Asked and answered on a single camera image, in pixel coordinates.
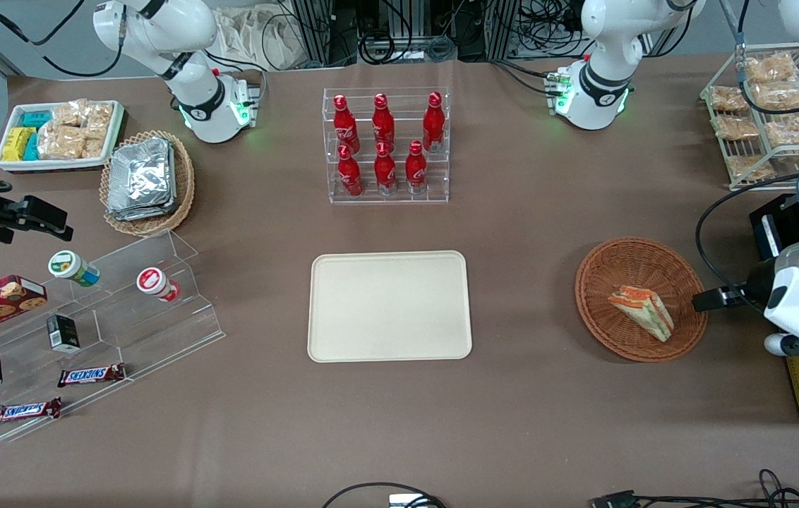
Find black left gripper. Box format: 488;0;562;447
692;257;784;313

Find triangular sandwich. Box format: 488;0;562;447
607;284;675;344

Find empty round wicker basket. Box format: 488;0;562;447
575;236;709;363

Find oval wicker basket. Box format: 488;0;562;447
100;130;196;237

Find beige plastic tray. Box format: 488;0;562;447
307;250;474;363

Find green lid cup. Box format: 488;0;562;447
47;249;101;289

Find white rectangular snack bin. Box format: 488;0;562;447
0;99;126;174

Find yellow snack pack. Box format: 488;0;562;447
2;127;37;162

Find silver foil pack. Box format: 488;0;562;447
108;137;174;212
106;199;179;222

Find red lid cup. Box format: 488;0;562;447
136;266;182;304

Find bagged fried snack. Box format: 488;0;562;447
711;114;761;143
743;52;799;85
709;85;750;114
726;155;776;181
764;111;799;148
750;80;799;112

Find brown snickers bar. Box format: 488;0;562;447
56;363;127;389
0;397;64;426

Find clear acrylic stepped shelf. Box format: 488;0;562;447
0;229;227;444

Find grey metal strut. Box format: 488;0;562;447
716;0;750;56

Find white cloth bag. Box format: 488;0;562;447
215;6;305;71

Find red cola bottle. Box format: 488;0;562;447
421;91;446;153
371;92;396;150
404;140;428;195
333;94;361;153
337;145;364;198
373;141;398;196

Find clear acrylic bottle rack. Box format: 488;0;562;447
322;87;451;205

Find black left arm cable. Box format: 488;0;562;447
695;0;799;313

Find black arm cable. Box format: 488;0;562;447
0;0;126;79
695;0;799;313

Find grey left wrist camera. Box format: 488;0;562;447
764;332;798;358

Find white wire rack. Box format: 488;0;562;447
699;42;799;193

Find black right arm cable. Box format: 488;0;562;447
0;0;126;79

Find black cable with plug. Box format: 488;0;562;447
589;468;799;508

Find aluminium equipment frame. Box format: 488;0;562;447
287;0;587;66

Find black looped table cable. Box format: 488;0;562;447
320;481;448;508

